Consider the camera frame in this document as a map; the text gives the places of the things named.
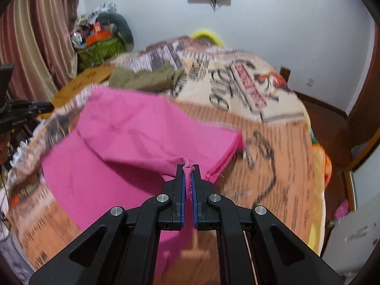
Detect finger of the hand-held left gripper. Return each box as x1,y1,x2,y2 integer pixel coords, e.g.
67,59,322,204
36,101,55,113

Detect white cabinet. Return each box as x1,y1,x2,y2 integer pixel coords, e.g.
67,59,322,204
322,160,380,274

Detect orange box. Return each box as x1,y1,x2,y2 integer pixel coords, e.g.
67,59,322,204
86,22,112,45

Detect yellow hoop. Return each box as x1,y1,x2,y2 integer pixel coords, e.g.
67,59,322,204
190,29,224,48

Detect pink pants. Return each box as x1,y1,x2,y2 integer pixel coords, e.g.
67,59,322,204
40,87,245,276

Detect yellow orange fleece blanket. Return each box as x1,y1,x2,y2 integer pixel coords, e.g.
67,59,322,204
309,128,333,256

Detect printed blanket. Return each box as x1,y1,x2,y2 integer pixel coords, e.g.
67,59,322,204
0,36,327,274

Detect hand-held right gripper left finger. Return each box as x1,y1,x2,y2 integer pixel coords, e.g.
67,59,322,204
28,164,187,285

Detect striped pink curtain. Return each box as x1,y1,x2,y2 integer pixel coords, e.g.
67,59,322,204
0,0,82,95

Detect olive green garment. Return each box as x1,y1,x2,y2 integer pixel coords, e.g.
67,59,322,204
109,60,186,92

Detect pink plush item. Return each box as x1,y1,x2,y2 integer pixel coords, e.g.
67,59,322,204
334,199,350,220

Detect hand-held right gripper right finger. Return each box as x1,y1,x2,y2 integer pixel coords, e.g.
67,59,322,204
191,164,346,285

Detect grey plush toy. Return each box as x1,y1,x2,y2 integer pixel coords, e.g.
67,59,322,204
96,12,134,51

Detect brown cardboard box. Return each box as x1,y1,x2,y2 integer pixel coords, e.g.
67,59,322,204
38,65,116,119

